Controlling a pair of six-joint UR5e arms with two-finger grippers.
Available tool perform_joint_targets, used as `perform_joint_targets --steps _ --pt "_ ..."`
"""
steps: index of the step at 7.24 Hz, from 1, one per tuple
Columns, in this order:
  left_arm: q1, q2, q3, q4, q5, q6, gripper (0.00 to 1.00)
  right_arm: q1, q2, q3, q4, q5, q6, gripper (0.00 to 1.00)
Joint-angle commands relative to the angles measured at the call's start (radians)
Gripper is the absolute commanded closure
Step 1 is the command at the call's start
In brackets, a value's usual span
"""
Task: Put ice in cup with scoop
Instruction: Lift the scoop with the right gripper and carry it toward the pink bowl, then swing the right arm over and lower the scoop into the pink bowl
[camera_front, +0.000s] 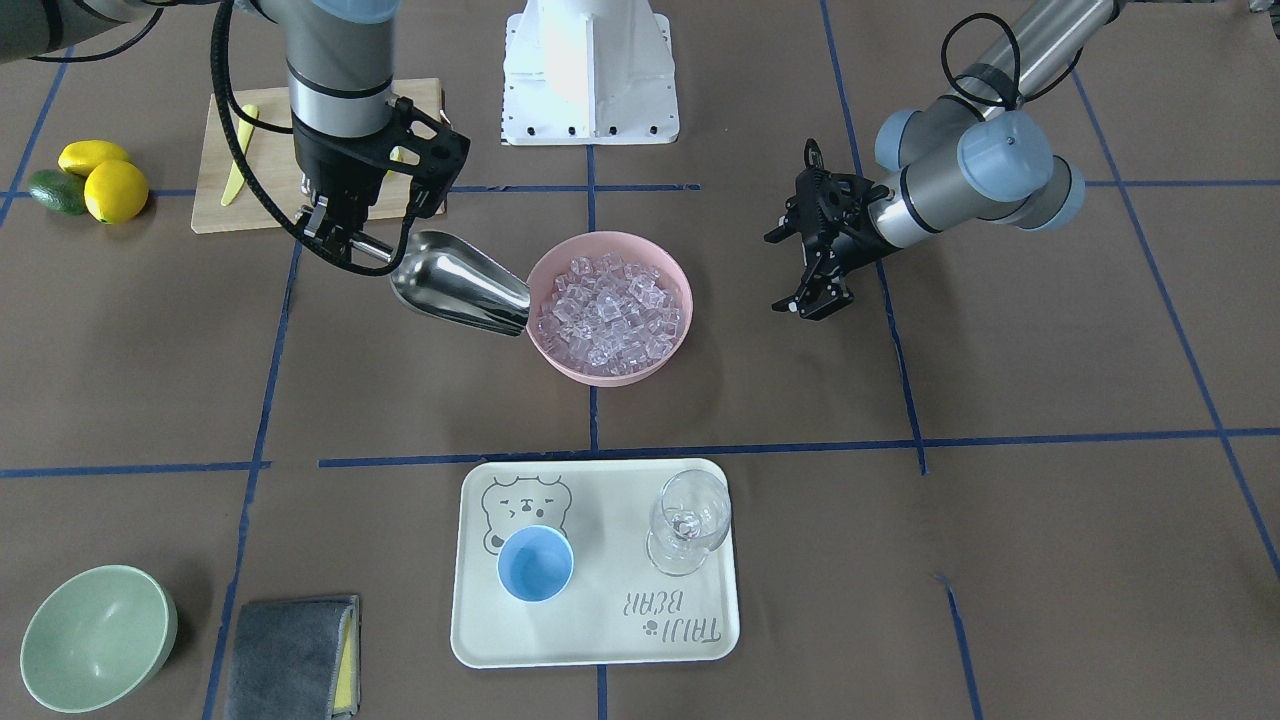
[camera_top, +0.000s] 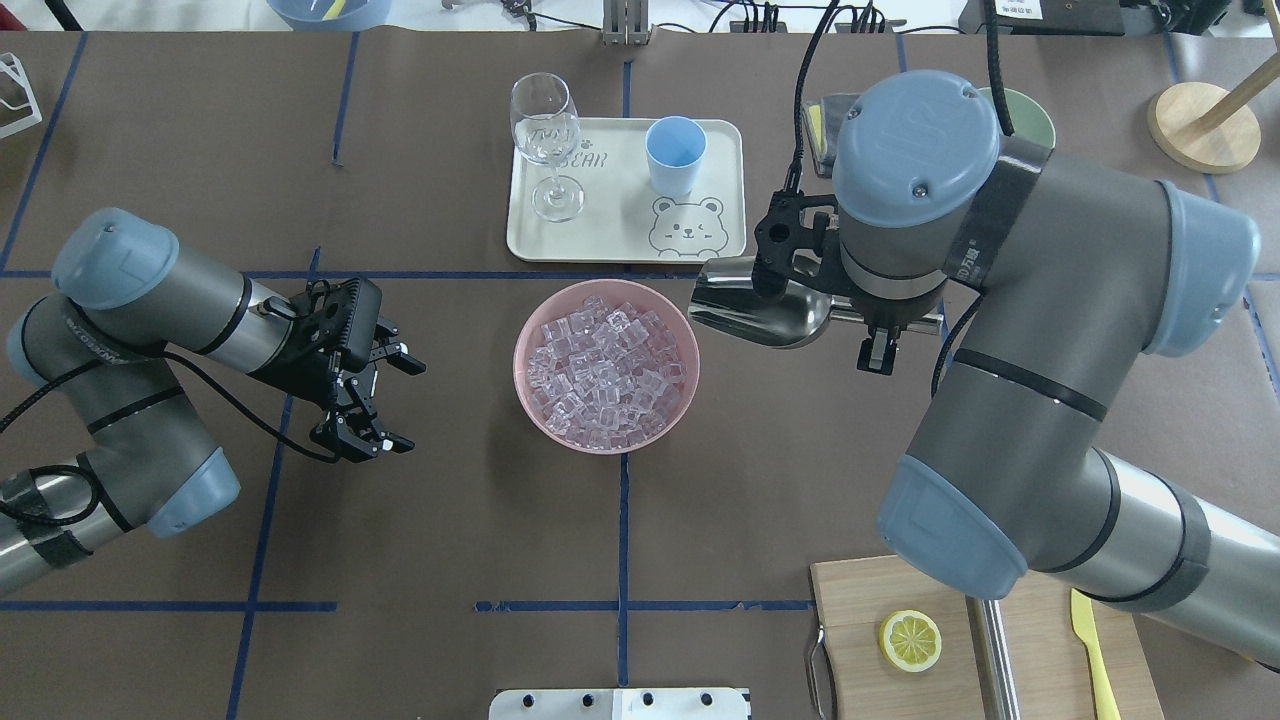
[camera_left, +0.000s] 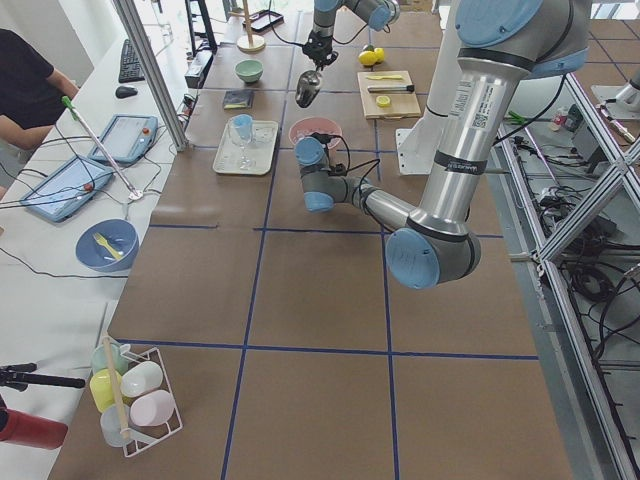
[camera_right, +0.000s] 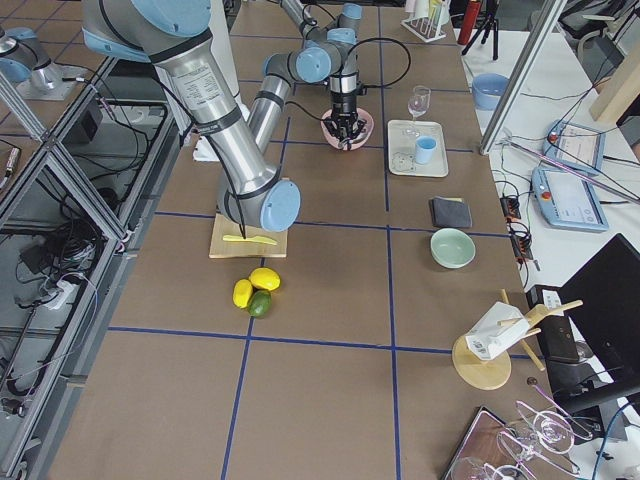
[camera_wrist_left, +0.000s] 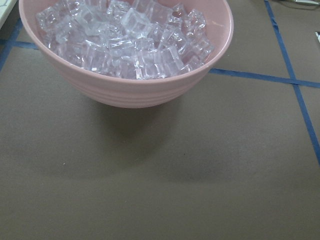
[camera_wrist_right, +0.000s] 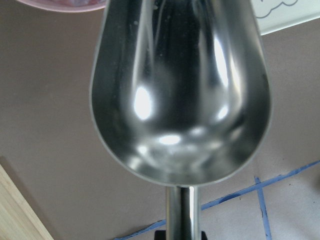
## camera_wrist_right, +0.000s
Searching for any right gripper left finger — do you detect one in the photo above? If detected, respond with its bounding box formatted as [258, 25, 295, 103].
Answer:
[154, 230, 167, 240]

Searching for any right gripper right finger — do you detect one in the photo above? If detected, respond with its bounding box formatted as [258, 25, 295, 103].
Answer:
[200, 231, 207, 240]

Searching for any steel ice scoop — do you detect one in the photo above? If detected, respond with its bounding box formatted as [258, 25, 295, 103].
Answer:
[90, 0, 271, 240]

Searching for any wooden cutting board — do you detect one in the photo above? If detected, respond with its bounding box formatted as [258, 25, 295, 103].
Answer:
[0, 167, 53, 240]

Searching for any cream bear tray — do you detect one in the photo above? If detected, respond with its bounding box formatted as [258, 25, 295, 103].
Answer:
[251, 0, 320, 36]

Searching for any pink bowl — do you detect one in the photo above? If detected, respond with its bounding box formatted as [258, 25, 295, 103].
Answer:
[18, 0, 109, 13]

